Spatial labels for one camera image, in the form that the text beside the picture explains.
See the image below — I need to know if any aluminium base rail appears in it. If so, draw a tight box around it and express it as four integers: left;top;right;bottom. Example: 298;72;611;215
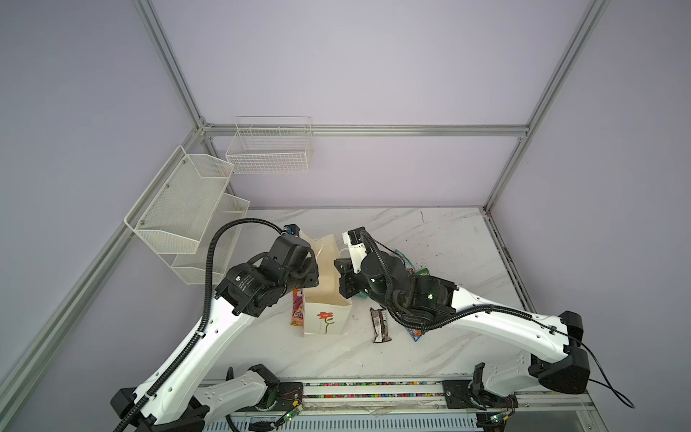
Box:
234;375;599;417

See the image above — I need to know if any aluminium frame post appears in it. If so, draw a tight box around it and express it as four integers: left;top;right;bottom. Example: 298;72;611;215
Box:
132;0;204;130

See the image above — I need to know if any teal green Fox's candy bag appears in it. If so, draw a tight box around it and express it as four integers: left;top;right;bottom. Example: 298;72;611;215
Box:
392;249;416;274

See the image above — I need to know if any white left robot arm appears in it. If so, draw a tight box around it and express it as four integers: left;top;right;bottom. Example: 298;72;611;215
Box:
111;231;319;431

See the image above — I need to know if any brown chocolate bar wrapper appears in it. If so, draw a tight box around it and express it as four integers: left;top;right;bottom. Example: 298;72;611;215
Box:
370;308;392;344

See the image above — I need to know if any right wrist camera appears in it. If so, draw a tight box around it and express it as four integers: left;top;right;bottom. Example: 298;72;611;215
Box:
343;227;367;274

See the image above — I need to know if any black corrugated right cable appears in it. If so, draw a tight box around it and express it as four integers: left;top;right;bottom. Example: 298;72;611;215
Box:
358;229;541;331

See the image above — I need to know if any white mesh two-tier shelf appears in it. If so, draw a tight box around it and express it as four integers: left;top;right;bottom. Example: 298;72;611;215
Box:
124;147;250;285

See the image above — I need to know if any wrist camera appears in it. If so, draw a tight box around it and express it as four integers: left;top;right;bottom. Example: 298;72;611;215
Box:
343;227;367;274
283;224;301;237

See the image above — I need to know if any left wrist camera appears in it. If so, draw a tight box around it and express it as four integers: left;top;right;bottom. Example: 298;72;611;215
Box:
283;224;301;237

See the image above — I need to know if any black corrugated left cable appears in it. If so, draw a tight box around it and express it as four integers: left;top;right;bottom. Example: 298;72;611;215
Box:
110;218;287;432

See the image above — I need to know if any pink Fox's fruits candy bag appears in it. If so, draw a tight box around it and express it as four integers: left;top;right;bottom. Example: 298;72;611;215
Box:
291;289;304;327

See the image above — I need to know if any blue M&M's packet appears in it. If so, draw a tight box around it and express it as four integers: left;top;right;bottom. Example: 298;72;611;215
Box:
407;328;425;342

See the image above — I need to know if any white flowered paper bag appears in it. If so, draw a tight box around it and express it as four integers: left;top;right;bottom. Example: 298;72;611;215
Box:
301;234;352;337

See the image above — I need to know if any white wire basket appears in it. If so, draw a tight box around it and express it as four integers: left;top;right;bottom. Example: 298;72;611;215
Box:
226;116;313;175

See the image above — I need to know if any black corrugated cable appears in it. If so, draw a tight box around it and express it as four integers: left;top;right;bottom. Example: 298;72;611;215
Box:
358;229;541;331
110;218;287;432

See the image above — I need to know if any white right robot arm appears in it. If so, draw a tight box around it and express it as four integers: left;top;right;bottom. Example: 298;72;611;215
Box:
334;253;590;410

